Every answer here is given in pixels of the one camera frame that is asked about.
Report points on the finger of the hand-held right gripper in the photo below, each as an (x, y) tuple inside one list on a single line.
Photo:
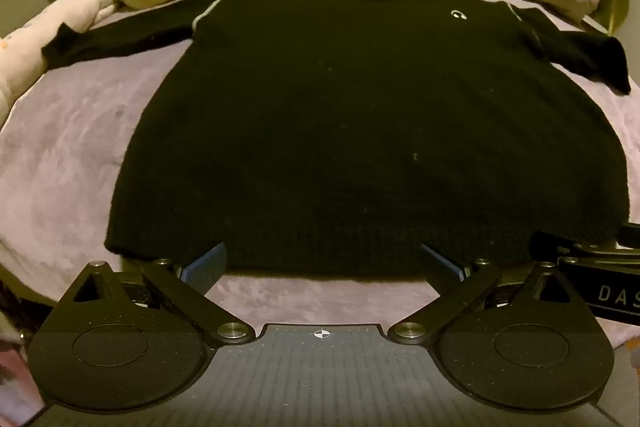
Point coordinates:
[(565, 245)]

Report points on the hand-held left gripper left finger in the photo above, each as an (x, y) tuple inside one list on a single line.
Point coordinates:
[(206, 268)]

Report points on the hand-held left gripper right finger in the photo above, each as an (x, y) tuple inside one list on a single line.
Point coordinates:
[(439, 265)]

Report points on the black knit sweater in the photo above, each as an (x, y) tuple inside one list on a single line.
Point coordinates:
[(350, 132)]

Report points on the purple bed sheet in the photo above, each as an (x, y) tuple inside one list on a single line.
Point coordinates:
[(65, 147)]

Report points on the white long plush toy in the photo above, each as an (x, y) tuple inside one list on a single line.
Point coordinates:
[(50, 22)]

